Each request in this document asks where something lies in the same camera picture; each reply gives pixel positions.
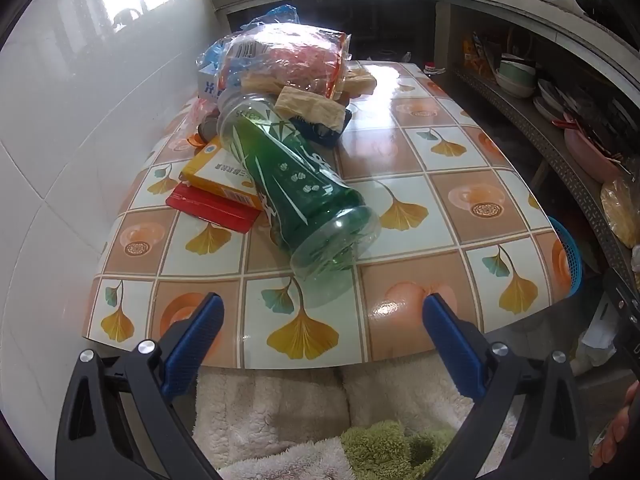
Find white and blue box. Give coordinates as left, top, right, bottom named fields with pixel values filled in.
left=197, top=70, right=227, bottom=102

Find small clear plastic bag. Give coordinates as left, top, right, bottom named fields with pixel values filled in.
left=187, top=97, right=222, bottom=128

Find white plastic bag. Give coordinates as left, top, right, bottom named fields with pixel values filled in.
left=570, top=305, right=619, bottom=377

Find blue plastic basket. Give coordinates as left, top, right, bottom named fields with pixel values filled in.
left=546, top=216, right=584, bottom=307

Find stack of bowls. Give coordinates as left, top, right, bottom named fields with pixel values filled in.
left=495, top=57, right=539, bottom=99

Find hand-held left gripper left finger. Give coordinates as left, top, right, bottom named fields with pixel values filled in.
left=55, top=292, right=226, bottom=480

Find bag of yellow grain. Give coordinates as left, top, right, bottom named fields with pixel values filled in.
left=600, top=177, right=640, bottom=249

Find green plastic bottle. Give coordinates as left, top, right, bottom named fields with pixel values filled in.
left=217, top=92, right=382, bottom=308

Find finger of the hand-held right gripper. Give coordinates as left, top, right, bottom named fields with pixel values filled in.
left=602, top=270, right=640, bottom=323

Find person's right hand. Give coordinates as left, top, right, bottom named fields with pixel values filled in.
left=590, top=380, right=640, bottom=471

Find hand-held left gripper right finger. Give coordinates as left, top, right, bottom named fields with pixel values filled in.
left=421, top=294, right=591, bottom=480

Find grey perforated metal shelf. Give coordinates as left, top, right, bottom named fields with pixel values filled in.
left=451, top=67, right=640, bottom=302

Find green fluffy cloth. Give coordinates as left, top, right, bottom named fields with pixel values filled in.
left=340, top=420, right=457, bottom=480

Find red printed packet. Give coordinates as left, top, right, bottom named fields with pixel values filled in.
left=166, top=182, right=262, bottom=234

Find dark blue packet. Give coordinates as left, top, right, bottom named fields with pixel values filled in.
left=290, top=115, right=347, bottom=149

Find blue plastic bag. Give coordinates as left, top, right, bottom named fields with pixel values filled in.
left=196, top=4, right=302, bottom=77

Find pink plastic basin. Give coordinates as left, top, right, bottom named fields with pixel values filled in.
left=564, top=112, right=632, bottom=184

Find stack of plates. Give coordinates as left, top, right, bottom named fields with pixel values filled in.
left=532, top=80, right=572, bottom=124

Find white fleece pants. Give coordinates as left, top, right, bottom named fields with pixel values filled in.
left=192, top=355, right=522, bottom=480

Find pink foam net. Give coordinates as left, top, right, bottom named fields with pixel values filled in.
left=264, top=42, right=342, bottom=87

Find tan paper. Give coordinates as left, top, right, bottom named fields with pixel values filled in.
left=276, top=86, right=354, bottom=134
left=344, top=69, right=377, bottom=99

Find yellow cardboard box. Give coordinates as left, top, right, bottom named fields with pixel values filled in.
left=179, top=144, right=264, bottom=212

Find clear printed plastic bag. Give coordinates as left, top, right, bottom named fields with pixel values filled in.
left=215, top=24, right=352, bottom=107

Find orange snack packets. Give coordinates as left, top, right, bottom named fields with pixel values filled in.
left=462, top=35, right=494, bottom=79

